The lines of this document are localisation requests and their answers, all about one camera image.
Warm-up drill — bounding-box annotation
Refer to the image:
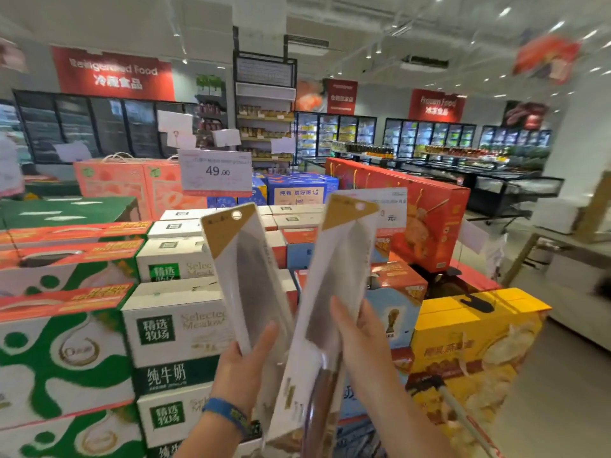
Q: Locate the stack of light blue cartons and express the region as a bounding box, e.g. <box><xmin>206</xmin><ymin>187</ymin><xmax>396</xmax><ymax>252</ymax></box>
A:
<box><xmin>281</xmin><ymin>227</ymin><xmax>428</xmax><ymax>458</ymax></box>

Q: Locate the red ceiling-hung banner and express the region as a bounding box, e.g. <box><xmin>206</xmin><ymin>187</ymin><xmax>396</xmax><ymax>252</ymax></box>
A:
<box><xmin>513</xmin><ymin>35</ymin><xmax>581</xmax><ymax>84</ymax></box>

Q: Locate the stack of orange cartons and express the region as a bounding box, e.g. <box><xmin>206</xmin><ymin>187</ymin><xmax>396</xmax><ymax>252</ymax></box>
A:
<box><xmin>74</xmin><ymin>158</ymin><xmax>209</xmax><ymax>221</ymax></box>

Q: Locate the ceiling air conditioner unit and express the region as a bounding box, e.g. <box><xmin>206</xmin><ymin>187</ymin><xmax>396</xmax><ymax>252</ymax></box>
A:
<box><xmin>286</xmin><ymin>35</ymin><xmax>330</xmax><ymax>57</ymax></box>
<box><xmin>400</xmin><ymin>55</ymin><xmax>449</xmax><ymax>73</ymax></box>

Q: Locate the lit glass-door fridge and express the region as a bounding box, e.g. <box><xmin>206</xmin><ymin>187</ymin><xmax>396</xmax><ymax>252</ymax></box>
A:
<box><xmin>479</xmin><ymin>126</ymin><xmax>552</xmax><ymax>148</ymax></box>
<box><xmin>293</xmin><ymin>111</ymin><xmax>378</xmax><ymax>160</ymax></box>
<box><xmin>381</xmin><ymin>118</ymin><xmax>477</xmax><ymax>159</ymax></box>

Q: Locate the person's right hand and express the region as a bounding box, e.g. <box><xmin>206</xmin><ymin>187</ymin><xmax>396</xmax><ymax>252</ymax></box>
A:
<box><xmin>329</xmin><ymin>296</ymin><xmax>402</xmax><ymax>402</ymax></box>

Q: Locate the large red wall sign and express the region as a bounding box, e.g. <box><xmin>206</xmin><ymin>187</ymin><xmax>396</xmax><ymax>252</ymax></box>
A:
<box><xmin>51</xmin><ymin>46</ymin><xmax>176</xmax><ymax>102</ymax></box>

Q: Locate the dark food poster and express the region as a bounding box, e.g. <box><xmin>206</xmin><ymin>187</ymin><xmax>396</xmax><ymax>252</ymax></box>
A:
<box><xmin>501</xmin><ymin>101</ymin><xmax>550</xmax><ymax>131</ymax></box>

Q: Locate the row of dark glass-door fridges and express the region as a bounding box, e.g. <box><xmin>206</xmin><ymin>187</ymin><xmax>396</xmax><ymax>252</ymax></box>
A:
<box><xmin>13</xmin><ymin>89</ymin><xmax>199</xmax><ymax>165</ymax></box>

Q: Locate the person's right forearm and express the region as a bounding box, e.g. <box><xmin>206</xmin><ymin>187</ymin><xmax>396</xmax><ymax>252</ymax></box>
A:
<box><xmin>360</xmin><ymin>391</ymin><xmax>459</xmax><ymax>458</ymax></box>

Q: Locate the orange food poster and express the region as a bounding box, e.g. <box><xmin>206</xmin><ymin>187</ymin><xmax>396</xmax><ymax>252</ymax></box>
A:
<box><xmin>295</xmin><ymin>80</ymin><xmax>328</xmax><ymax>114</ymax></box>

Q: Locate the stack of green swirl cartons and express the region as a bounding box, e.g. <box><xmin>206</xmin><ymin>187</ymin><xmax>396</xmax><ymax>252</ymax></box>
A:
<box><xmin>0</xmin><ymin>221</ymin><xmax>153</xmax><ymax>458</ymax></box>

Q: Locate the large white price sign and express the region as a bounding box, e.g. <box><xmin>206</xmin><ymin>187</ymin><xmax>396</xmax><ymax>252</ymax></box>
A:
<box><xmin>178</xmin><ymin>148</ymin><xmax>253</xmax><ymax>198</ymax></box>
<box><xmin>334</xmin><ymin>187</ymin><xmax>409</xmax><ymax>230</ymax></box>

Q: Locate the person's left forearm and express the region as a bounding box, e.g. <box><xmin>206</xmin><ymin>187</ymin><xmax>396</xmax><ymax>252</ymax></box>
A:
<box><xmin>176</xmin><ymin>410</ymin><xmax>249</xmax><ymax>458</ymax></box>

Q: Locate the narrow red banner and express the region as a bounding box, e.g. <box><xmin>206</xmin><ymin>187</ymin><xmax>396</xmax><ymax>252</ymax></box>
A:
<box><xmin>326</xmin><ymin>78</ymin><xmax>359</xmax><ymax>115</ymax></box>

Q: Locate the stack of green-topped cartons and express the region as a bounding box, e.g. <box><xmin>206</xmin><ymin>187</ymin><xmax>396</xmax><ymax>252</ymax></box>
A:
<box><xmin>0</xmin><ymin>196</ymin><xmax>142</xmax><ymax>230</ymax></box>

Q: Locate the person's left hand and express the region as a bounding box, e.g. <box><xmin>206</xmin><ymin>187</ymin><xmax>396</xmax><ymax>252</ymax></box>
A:
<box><xmin>209</xmin><ymin>321</ymin><xmax>280</xmax><ymax>417</ymax></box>

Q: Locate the stack of dark blue cartons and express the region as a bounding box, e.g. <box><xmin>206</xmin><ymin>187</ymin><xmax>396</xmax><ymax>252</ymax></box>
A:
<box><xmin>207</xmin><ymin>172</ymin><xmax>340</xmax><ymax>209</ymax></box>

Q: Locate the blue wristband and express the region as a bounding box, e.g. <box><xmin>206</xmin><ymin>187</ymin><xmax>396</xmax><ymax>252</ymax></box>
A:
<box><xmin>202</xmin><ymin>398</ymin><xmax>251</xmax><ymax>437</ymax></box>

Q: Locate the row of bottles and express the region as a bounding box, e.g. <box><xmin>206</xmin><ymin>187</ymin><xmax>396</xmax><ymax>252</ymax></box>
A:
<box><xmin>332</xmin><ymin>141</ymin><xmax>397</xmax><ymax>160</ymax></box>

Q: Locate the red carton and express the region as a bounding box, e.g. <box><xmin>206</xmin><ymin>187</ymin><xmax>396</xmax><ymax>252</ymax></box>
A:
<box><xmin>326</xmin><ymin>158</ymin><xmax>471</xmax><ymax>274</ymax></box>

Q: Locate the white display table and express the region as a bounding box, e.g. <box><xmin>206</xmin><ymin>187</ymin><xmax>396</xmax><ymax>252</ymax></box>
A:
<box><xmin>501</xmin><ymin>171</ymin><xmax>611</xmax><ymax>351</ymax></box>

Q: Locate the row of black chest freezers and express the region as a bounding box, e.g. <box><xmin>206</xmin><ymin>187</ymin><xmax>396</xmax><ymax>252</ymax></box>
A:
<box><xmin>396</xmin><ymin>156</ymin><xmax>564</xmax><ymax>218</ymax></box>

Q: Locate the stack of dark green cartons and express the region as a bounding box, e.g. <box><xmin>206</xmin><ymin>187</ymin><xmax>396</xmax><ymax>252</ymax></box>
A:
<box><xmin>122</xmin><ymin>204</ymin><xmax>330</xmax><ymax>458</ymax></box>

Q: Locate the grey wire shopping cart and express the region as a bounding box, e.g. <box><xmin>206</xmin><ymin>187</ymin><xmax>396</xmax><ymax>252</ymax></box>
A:
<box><xmin>334</xmin><ymin>374</ymin><xmax>502</xmax><ymax>458</ymax></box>

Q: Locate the small red wall sign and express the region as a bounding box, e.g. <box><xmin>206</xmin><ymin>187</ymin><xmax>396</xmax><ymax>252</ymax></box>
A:
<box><xmin>408</xmin><ymin>88</ymin><xmax>467</xmax><ymax>123</ymax></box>

